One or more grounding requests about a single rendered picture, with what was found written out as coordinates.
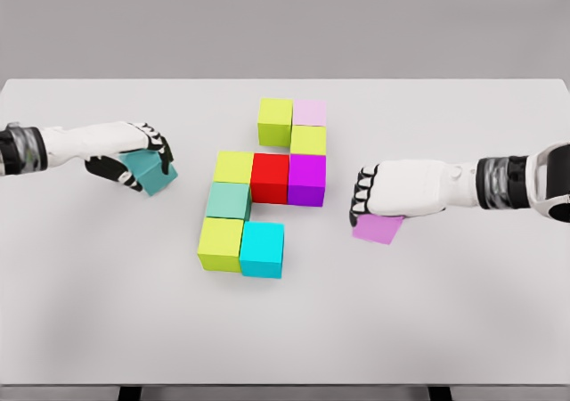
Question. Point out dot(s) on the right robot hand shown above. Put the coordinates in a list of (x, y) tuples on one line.
[(401, 187)]

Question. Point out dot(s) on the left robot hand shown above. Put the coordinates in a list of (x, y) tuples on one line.
[(120, 138)]

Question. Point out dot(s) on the teal cube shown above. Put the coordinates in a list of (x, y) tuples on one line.
[(151, 174)]

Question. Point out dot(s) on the orchid pink cube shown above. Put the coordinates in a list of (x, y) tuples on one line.
[(376, 229)]

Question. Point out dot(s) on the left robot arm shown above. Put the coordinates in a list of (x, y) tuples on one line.
[(40, 147)]

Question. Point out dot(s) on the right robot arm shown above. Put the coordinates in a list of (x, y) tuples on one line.
[(512, 182)]

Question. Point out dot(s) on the purple cube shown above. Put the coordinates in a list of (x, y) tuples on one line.
[(306, 180)]

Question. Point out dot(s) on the yellow-green cube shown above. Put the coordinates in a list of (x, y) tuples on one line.
[(232, 167), (275, 122), (308, 140), (220, 243)]

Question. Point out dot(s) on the pale pink cube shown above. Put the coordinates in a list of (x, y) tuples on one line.
[(309, 112)]

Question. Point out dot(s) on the mint green cube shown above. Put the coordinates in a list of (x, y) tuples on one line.
[(228, 200)]

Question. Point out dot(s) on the red cube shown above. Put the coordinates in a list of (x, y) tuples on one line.
[(269, 178)]

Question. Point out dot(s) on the cyan cube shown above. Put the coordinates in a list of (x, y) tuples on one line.
[(263, 249)]

